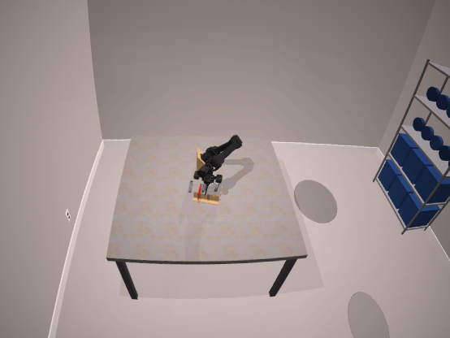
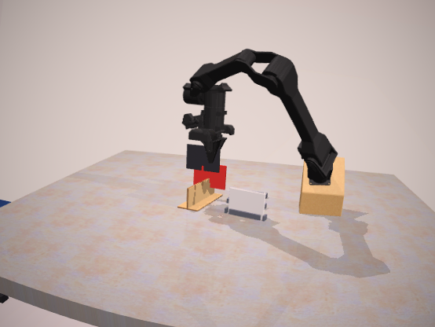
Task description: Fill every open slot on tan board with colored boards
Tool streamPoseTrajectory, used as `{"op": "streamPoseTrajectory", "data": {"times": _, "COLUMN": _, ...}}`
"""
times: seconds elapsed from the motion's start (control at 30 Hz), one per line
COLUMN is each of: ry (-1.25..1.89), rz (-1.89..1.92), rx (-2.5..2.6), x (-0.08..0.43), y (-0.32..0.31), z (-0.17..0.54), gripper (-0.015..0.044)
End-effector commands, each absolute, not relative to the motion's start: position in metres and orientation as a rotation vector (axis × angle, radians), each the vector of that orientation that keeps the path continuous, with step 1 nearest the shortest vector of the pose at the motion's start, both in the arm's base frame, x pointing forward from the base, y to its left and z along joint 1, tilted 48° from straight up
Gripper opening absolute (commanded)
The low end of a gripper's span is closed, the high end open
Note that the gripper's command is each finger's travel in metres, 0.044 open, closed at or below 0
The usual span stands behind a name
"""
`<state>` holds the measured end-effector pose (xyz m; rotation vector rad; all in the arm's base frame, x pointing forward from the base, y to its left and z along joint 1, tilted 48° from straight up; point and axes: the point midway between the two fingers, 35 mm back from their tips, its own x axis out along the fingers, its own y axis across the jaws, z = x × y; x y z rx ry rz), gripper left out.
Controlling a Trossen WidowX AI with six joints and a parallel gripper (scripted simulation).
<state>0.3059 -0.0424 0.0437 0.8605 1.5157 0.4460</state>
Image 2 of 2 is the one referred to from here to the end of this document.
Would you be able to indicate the red board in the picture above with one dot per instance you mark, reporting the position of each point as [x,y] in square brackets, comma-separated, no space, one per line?
[217,180]

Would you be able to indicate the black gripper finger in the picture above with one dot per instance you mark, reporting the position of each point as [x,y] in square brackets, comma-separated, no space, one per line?
[211,148]
[223,139]

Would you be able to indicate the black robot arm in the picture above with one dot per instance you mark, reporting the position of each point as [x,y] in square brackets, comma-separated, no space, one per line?
[280,78]

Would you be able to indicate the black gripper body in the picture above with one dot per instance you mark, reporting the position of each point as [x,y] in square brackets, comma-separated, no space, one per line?
[213,125]

